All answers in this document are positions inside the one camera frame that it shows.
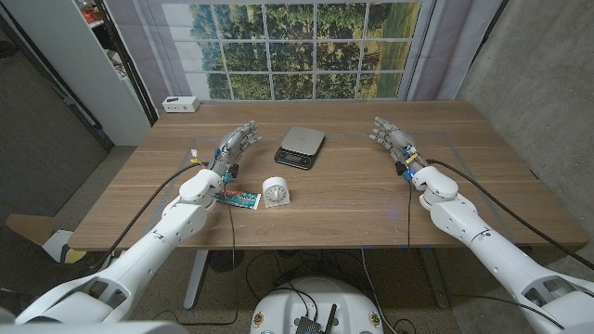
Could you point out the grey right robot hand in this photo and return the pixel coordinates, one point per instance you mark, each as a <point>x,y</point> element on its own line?
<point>396,141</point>

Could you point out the black round floor fan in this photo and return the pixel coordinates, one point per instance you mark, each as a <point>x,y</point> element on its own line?
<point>225,260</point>

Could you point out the white floor box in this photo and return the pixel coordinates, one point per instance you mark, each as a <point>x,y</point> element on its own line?
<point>55,243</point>

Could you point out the green red toothpaste package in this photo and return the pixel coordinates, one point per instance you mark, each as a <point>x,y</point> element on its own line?
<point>241,199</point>

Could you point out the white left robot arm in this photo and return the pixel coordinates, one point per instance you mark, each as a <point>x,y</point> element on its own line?
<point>139,260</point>

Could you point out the black electronics module with antenna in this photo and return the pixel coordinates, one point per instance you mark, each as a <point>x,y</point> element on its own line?
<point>306,326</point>

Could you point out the black backdrop frame pole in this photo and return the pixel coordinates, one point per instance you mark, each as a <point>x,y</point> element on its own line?
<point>126,65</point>
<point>489,30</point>

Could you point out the yellow paper piece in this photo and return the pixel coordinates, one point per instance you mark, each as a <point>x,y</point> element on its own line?
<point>74,256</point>

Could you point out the printed window backdrop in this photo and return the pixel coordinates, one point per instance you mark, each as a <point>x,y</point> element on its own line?
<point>292,46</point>

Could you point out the white round kitchen timer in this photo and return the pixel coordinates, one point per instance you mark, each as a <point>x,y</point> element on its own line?
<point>276,192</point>

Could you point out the grey table leg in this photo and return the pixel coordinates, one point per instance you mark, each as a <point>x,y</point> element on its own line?
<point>434,278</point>
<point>195,283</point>

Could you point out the white cabinet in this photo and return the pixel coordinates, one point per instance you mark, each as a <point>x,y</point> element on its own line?
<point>79,60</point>

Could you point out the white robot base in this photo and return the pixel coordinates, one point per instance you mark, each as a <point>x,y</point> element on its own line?
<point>283,306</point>

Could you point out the white power strip box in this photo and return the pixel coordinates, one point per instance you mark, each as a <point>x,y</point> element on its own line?
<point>181,105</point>

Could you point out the brown cardboard piece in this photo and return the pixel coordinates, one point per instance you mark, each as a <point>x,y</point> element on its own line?
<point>30,228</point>

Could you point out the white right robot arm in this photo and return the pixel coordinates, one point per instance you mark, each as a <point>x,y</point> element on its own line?
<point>487,250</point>

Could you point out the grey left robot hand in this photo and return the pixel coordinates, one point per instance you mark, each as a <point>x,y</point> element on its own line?
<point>234,146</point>

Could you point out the silver black electronic scale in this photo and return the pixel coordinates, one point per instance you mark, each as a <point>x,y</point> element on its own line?
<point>301,139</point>

